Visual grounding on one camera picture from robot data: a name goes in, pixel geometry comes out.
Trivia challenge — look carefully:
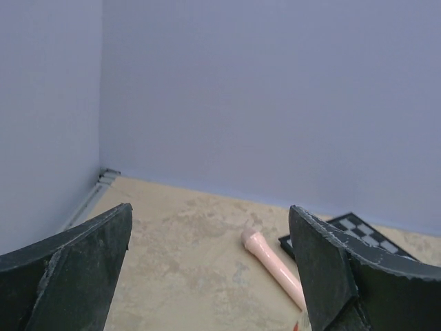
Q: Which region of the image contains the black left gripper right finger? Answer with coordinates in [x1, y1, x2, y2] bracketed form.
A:
[289, 205, 440, 330]

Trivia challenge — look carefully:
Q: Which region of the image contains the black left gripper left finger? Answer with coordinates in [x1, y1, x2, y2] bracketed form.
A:
[1, 203, 132, 330]

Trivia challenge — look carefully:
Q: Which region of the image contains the black white checkerboard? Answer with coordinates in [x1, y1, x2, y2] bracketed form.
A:
[278, 212, 420, 262]

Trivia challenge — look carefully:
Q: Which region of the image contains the pink cylindrical handle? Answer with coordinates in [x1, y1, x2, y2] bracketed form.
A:
[240, 228, 307, 311]

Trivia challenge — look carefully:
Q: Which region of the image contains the aluminium frame rail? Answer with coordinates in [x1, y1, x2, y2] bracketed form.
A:
[56, 168, 121, 234]

